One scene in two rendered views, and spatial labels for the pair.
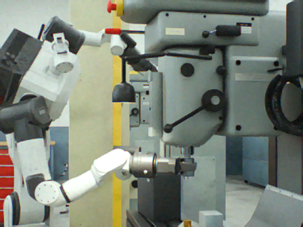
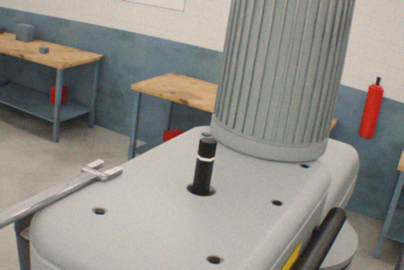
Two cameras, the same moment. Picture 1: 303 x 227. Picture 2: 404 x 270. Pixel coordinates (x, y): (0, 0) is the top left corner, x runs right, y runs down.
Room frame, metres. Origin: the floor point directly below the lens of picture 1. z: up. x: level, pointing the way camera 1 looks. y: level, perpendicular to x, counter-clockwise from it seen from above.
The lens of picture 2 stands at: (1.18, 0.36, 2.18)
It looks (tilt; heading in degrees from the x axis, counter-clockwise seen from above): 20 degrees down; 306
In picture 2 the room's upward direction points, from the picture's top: 9 degrees clockwise
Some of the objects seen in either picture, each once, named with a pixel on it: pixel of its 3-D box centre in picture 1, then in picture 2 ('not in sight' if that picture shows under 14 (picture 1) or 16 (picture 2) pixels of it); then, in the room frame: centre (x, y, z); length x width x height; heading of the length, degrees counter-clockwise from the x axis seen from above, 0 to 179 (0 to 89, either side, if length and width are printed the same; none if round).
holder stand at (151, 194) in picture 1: (157, 192); not in sight; (1.95, -0.04, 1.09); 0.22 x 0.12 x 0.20; 18
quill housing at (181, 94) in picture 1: (189, 96); not in sight; (1.53, -0.13, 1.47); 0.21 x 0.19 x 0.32; 12
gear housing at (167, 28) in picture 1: (199, 34); not in sight; (1.53, -0.17, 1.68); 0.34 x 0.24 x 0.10; 102
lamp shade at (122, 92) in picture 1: (124, 92); not in sight; (1.38, 0.08, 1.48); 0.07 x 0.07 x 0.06
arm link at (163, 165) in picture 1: (160, 166); not in sight; (1.54, -0.04, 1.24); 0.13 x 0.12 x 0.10; 168
